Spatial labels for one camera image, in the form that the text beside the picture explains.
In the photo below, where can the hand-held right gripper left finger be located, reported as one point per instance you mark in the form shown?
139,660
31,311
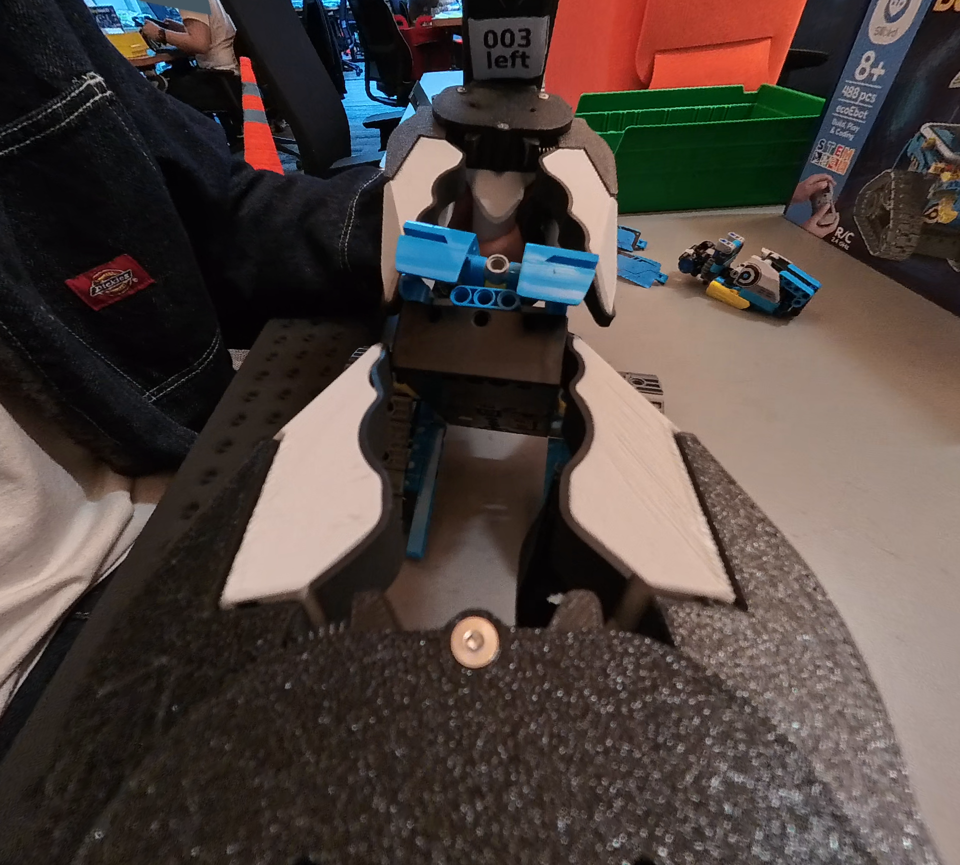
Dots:
315,505

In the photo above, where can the black dimpled pad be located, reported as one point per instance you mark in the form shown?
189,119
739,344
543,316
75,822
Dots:
285,370

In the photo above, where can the person's dark denim jacket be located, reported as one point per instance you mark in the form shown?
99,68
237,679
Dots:
90,205

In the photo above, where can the grey desk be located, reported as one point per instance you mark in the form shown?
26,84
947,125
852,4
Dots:
825,430

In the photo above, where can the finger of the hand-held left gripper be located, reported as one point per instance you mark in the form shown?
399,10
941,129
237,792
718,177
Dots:
592,205
416,182

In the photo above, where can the person's white shirt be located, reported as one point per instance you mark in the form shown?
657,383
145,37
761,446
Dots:
60,542

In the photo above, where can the blue grey tracked toy robot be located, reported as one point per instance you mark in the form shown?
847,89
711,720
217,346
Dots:
480,355

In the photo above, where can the green plastic bin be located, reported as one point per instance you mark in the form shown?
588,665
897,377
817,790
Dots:
697,160

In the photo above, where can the small blue black toy car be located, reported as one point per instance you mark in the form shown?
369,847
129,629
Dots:
757,280

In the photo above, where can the orange traffic cone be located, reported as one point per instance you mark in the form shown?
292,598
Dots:
259,130

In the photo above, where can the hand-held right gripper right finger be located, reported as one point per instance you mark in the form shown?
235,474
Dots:
645,505

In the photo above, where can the blue toy panel piece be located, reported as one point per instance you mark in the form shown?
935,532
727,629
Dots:
637,271
630,239

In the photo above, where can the dark blue toy kit box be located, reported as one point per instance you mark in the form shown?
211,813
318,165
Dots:
900,167

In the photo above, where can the person's left forearm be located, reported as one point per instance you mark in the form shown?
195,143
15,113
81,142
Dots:
300,242

